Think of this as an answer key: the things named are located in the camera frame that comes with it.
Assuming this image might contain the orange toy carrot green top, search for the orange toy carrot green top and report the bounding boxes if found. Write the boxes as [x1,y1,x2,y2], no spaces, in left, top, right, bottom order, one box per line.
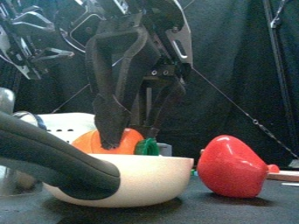
[71,127,160,157]

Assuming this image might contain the white bowl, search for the white bowl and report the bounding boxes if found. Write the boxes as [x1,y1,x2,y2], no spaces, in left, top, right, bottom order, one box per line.
[42,153,195,209]

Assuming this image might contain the white plastic container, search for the white plastic container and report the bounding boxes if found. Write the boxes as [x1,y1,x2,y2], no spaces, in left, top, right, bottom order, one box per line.
[14,111,99,144]

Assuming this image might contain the grey block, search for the grey block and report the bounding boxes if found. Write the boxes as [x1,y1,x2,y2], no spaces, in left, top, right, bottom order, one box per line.
[156,142,174,157]

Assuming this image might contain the red toy pepper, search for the red toy pepper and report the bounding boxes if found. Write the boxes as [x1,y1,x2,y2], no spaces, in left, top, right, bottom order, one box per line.
[196,134,270,200]

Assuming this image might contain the wooden cutting board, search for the wooden cutting board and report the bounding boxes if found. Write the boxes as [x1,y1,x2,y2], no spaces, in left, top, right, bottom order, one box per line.
[266,170,299,183]

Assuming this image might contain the thin steel wire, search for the thin steel wire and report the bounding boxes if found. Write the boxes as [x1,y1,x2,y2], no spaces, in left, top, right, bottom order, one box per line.
[191,67,299,160]

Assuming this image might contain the black frame pole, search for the black frame pole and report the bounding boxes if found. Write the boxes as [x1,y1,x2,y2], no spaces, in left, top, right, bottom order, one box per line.
[263,0,299,144]

